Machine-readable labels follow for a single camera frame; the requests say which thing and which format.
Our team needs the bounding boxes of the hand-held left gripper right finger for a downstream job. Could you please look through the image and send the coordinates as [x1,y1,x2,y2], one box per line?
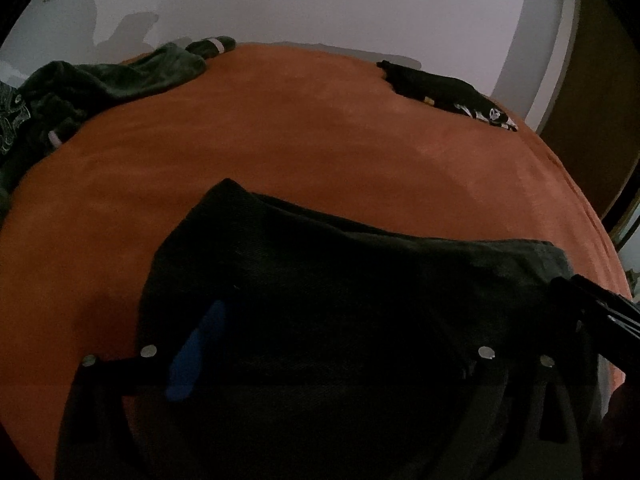
[460,346,588,480]

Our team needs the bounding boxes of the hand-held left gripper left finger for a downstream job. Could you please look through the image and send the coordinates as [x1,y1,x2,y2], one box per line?
[55,301,228,480]

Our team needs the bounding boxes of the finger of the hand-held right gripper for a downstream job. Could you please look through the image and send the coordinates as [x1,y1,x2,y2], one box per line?
[547,274,640,376]

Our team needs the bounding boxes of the dark pants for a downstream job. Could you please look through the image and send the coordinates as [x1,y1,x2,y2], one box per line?
[137,178,601,480]

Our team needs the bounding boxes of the pile of dark green clothes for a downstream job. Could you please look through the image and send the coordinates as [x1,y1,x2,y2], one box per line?
[0,36,237,211]

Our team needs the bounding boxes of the brown wooden wardrobe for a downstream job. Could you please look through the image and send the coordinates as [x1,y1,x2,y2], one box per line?
[540,0,640,221]

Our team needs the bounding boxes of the orange blanket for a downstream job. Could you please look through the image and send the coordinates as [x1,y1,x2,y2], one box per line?
[0,42,633,480]

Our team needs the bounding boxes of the black printed garment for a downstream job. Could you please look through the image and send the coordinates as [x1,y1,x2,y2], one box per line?
[376,60,518,132]

